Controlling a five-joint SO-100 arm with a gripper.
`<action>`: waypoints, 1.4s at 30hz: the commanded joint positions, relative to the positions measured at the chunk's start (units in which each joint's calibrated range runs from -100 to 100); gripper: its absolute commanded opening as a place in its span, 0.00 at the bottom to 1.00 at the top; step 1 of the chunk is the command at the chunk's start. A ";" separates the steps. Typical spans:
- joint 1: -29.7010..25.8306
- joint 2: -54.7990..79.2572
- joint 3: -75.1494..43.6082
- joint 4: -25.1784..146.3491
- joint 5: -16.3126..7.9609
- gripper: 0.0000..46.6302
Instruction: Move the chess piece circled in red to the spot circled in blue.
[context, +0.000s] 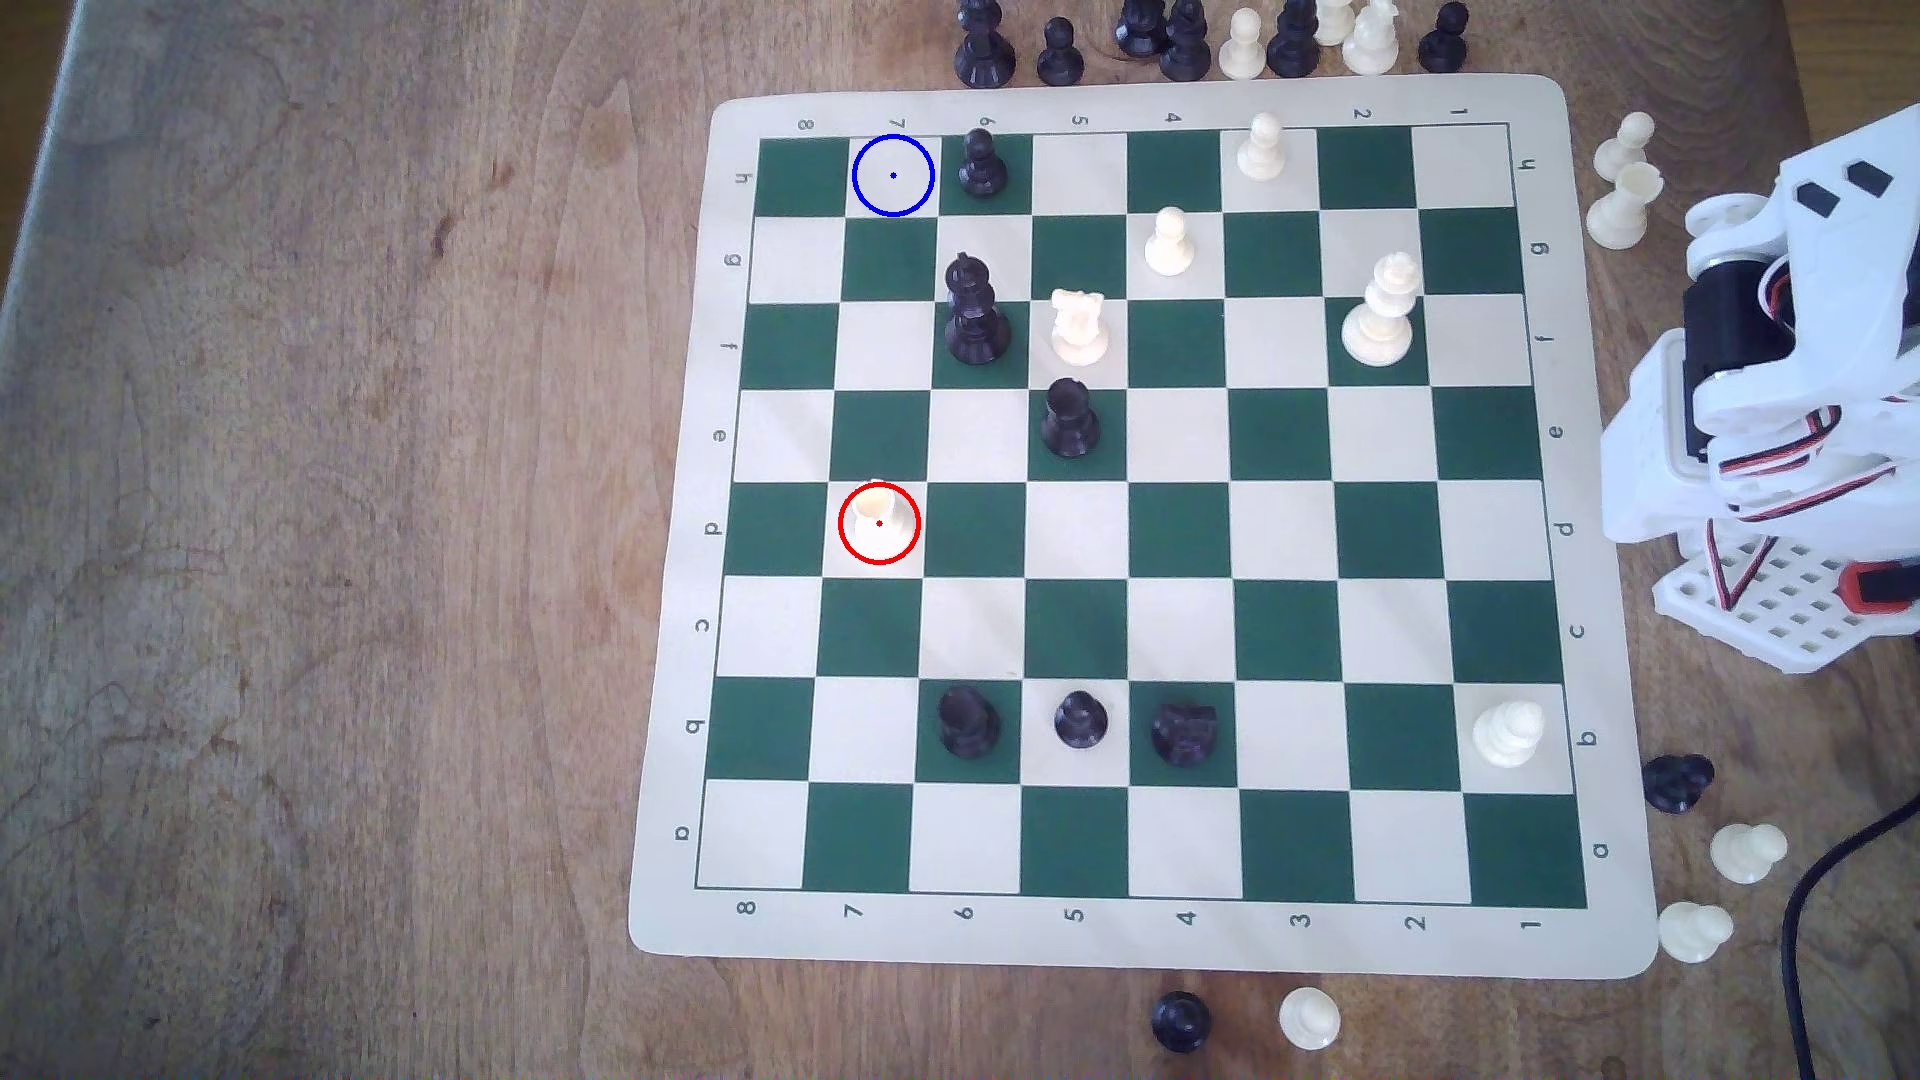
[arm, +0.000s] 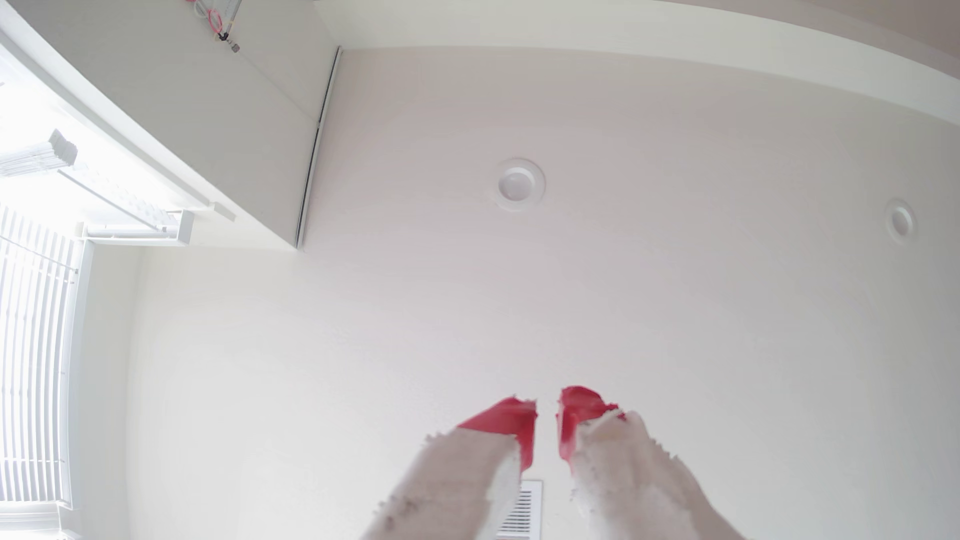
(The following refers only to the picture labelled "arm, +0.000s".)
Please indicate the round recessed ceiling light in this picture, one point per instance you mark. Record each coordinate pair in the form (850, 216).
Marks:
(901, 222)
(517, 184)

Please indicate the white window blinds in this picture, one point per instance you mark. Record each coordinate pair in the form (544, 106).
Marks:
(34, 360)

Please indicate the white blind headrail bracket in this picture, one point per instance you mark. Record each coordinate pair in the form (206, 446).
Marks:
(112, 199)

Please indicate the white ceiling air vent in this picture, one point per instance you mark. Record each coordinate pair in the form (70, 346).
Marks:
(523, 514)

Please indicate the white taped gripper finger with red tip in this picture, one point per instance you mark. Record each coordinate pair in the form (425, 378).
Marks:
(630, 480)
(457, 480)

